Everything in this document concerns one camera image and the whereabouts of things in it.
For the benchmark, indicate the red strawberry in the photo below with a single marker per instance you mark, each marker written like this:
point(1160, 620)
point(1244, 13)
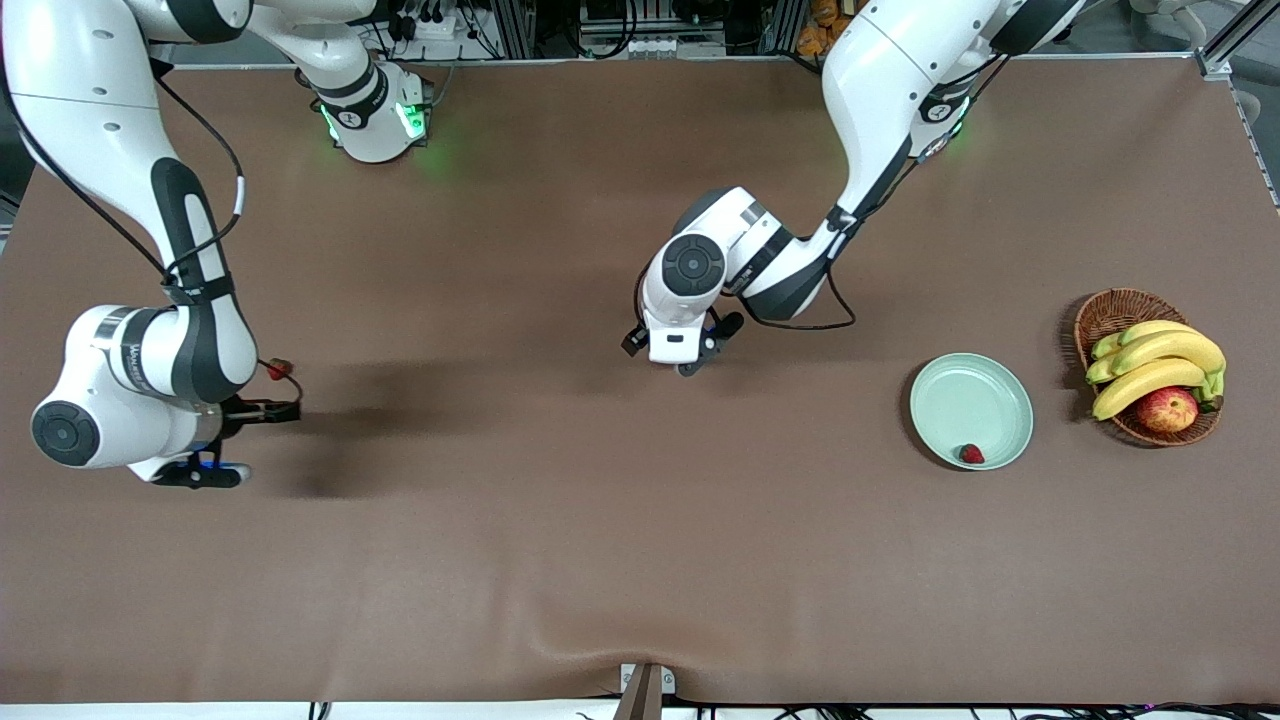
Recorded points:
point(971, 454)
point(280, 368)

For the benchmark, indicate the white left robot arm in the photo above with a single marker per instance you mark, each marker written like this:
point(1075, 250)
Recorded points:
point(880, 70)

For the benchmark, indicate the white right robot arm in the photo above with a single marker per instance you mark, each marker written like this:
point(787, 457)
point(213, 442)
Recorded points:
point(80, 90)

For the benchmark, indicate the pale green plate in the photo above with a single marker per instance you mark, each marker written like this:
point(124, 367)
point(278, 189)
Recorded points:
point(960, 400)

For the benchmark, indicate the brown table cloth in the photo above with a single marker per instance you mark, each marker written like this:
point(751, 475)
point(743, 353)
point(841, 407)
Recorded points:
point(600, 550)

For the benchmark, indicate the white socket strip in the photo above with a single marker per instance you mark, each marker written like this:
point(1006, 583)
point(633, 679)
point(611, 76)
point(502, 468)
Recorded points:
point(655, 47)

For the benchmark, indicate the orange plush toys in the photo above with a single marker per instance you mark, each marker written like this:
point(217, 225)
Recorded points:
point(830, 35)

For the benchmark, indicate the greenish yellow banana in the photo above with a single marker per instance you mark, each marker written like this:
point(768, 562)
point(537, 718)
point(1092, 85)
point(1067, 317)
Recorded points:
point(1100, 370)
point(1105, 346)

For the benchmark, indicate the brown wicker basket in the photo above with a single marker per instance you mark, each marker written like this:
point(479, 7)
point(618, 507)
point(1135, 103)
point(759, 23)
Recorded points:
point(1110, 310)

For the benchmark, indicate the white power strip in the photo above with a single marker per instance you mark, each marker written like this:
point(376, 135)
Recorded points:
point(440, 30)

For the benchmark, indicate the red apple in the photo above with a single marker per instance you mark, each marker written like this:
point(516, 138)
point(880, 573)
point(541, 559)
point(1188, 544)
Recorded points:
point(1165, 412)

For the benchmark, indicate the metal bracket with brown post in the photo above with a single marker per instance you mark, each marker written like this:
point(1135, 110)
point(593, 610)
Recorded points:
point(640, 695)

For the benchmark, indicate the aluminium frame post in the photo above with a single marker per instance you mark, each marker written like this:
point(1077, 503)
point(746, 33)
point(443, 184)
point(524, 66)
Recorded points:
point(515, 25)

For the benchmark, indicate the aluminium frame profile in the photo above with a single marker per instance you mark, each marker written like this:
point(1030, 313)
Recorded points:
point(1213, 62)

